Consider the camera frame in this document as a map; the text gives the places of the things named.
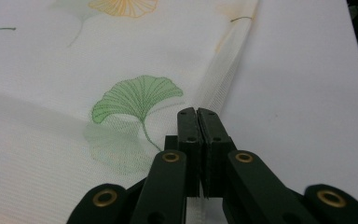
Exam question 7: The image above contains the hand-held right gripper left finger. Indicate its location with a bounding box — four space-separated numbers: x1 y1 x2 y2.
164 106 204 199

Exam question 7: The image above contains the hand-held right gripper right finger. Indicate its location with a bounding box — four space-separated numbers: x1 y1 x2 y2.
197 106 238 199

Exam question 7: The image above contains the white leaf-print mesh laundry bag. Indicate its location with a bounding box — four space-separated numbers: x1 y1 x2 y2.
0 0 259 224

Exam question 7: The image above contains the white table cover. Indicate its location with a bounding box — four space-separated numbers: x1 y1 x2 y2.
199 0 358 216

